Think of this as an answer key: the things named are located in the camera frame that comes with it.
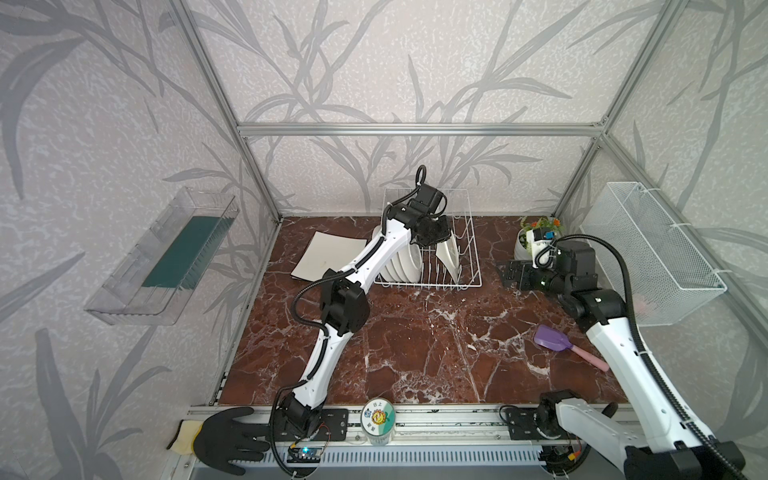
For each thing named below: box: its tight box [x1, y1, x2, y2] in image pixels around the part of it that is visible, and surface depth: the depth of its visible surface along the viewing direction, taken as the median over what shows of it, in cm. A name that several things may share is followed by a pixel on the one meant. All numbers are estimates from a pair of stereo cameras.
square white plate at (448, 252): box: [436, 231, 459, 283], surface depth 90 cm
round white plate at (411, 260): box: [397, 243, 423, 283], surface depth 93 cm
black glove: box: [193, 407, 271, 475], surface depth 72 cm
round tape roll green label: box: [360, 398, 396, 446], surface depth 69 cm
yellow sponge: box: [166, 419, 204, 455], surface depth 73 cm
